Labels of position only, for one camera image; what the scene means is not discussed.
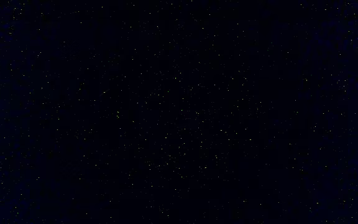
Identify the black polo shirt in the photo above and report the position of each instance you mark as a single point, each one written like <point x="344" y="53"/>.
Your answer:
<point x="178" y="111"/>

